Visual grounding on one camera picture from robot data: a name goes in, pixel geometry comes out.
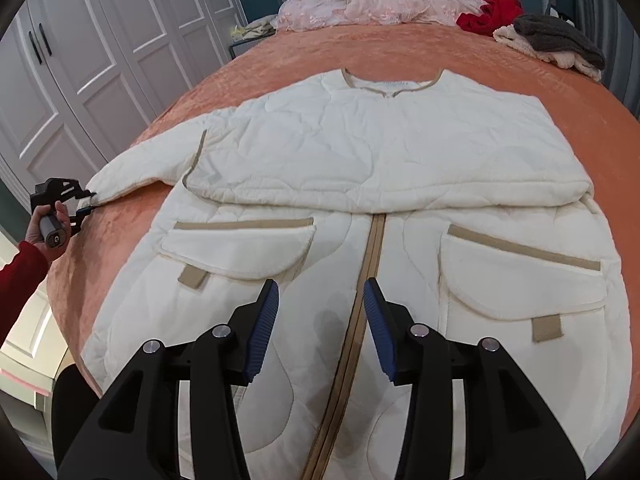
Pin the white door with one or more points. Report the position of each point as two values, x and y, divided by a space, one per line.
33 352

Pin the white panelled wardrobe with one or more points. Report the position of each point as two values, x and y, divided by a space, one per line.
82 79

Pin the grey blue curtain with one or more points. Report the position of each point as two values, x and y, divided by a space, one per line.
607 25

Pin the orange plush bedspread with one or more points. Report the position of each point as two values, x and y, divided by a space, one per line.
601 132

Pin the cream fleece garment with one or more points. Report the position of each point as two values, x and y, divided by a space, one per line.
507 36

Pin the yellowish cloth on nightstand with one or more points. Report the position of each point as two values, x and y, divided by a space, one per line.
256 29

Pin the red sleeve left forearm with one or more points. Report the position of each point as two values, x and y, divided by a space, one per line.
18 282

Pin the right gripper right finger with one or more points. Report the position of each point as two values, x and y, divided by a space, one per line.
510 432

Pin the white quilted jacket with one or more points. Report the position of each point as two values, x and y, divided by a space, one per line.
465 203

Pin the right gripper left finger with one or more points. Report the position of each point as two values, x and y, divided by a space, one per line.
132 433

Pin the red garment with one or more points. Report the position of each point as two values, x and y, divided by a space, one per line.
493 15

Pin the grey nightstand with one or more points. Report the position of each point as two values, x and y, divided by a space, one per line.
240 47

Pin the dark grey knit garment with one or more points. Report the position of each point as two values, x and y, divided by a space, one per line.
545 33

